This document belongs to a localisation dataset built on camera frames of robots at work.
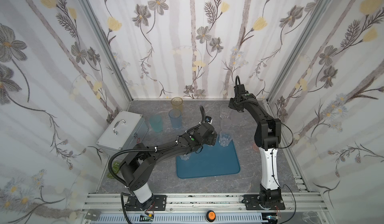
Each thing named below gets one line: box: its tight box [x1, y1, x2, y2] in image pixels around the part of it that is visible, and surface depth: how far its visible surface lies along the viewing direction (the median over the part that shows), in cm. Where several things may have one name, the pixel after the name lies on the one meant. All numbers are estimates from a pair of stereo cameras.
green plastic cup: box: [149, 114, 163, 133], surface depth 106 cm
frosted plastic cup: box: [220, 118, 232, 130], surface depth 103 cm
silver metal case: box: [96, 110, 149, 153], surface depth 86 cm
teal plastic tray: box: [176, 137, 241, 179], surface depth 90 cm
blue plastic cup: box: [168, 108, 182, 130], surface depth 103 cm
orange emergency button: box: [205, 210, 216, 223], surface depth 65 cm
